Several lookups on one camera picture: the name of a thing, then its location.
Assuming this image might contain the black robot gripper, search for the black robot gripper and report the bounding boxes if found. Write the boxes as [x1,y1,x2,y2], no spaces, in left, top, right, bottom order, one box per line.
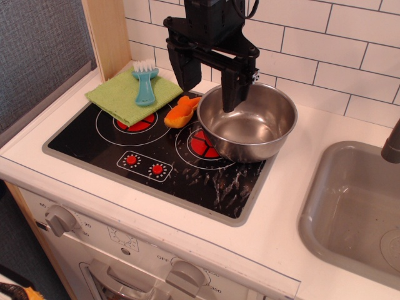
[163,1,259,113]

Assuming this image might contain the stainless steel pot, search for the stainless steel pot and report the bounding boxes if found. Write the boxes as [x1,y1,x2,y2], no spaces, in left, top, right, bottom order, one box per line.
[197,83,298,163]

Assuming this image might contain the orange plush carrot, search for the orange plush carrot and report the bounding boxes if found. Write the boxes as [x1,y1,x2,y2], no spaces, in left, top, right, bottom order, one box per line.
[164,96,201,129]

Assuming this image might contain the blue scrub brush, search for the blue scrub brush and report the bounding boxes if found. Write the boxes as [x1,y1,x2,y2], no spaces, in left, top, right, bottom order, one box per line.
[132,59,159,106]

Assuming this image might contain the green dish cloth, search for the green dish cloth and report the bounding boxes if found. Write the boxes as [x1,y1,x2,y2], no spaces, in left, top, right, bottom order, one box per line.
[86,68,183,126]

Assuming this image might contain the black toy stovetop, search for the black toy stovetop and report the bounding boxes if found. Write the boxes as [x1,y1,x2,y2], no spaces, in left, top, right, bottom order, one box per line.
[42,104,274,226]

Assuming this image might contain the right red stove knob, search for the right red stove knob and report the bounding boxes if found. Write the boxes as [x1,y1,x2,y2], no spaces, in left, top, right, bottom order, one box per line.
[151,164,164,176]

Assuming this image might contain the red stove knob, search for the red stove knob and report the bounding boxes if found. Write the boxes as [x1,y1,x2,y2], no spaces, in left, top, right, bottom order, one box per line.
[126,155,138,166]
[151,164,164,176]

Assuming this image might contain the left red stove knob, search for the left red stove knob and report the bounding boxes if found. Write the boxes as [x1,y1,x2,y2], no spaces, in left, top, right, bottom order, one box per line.
[126,155,138,166]

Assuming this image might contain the grey faucet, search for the grey faucet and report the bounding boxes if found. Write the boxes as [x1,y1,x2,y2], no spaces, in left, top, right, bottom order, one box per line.
[381,119,400,164]

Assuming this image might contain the grey sink basin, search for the grey sink basin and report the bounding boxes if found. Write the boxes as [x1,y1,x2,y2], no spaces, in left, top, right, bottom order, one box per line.
[299,141,399,289]

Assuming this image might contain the grey oven temperature knob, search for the grey oven temperature knob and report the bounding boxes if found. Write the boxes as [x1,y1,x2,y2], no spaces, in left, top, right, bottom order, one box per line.
[166,261,206,298]

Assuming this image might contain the grey timer knob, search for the grey timer knob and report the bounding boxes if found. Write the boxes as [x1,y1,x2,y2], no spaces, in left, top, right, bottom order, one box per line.
[45,205,77,237]

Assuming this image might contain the orange object on floor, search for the orange object on floor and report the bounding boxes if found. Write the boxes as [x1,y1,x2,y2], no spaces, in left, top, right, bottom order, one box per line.
[0,281,44,300]

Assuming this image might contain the wooden side post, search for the wooden side post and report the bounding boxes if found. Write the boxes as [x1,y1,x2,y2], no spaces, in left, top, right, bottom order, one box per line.
[81,0,131,82]

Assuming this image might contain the grey oven door handle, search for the grey oven door handle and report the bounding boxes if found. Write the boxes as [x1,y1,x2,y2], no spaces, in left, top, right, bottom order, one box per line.
[87,259,173,299]

